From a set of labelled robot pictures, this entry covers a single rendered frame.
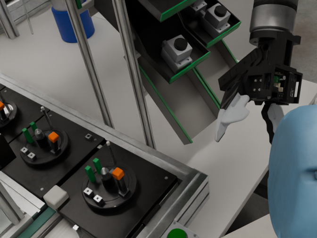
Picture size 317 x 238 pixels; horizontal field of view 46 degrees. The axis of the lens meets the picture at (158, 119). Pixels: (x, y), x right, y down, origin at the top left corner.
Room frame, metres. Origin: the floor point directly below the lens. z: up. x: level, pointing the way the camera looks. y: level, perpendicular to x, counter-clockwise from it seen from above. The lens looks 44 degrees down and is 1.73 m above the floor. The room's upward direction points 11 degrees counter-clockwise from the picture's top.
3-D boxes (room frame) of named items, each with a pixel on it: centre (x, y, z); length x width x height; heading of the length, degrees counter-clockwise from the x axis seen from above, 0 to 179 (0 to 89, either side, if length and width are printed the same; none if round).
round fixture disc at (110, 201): (0.58, 0.15, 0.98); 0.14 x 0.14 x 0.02
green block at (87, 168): (0.60, 0.19, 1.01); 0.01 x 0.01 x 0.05; 45
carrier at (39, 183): (0.76, 0.33, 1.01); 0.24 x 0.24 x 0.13; 45
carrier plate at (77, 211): (0.58, 0.15, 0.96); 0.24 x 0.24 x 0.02; 45
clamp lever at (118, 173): (0.55, 0.12, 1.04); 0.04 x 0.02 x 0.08; 45
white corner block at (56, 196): (0.58, 0.29, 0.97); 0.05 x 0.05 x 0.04; 45
